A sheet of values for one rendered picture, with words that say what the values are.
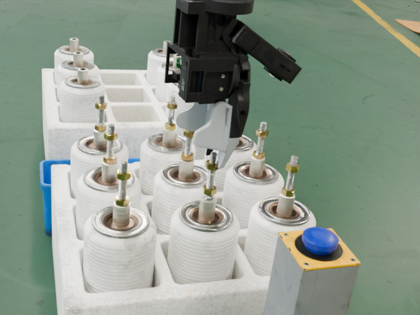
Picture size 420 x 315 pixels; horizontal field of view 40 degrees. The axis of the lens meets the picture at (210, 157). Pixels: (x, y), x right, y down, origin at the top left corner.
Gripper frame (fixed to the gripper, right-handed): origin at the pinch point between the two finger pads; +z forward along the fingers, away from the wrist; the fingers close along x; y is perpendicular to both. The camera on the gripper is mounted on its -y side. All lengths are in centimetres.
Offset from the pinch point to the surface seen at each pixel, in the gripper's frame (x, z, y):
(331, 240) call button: 19.1, 2.1, -4.8
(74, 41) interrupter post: -79, 7, 2
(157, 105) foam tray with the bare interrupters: -58, 17, -13
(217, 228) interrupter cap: 3.5, 9.6, 0.8
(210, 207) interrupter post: 1.0, 7.9, 0.9
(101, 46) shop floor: -169, 35, -30
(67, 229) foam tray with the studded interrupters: -12.3, 17.1, 17.3
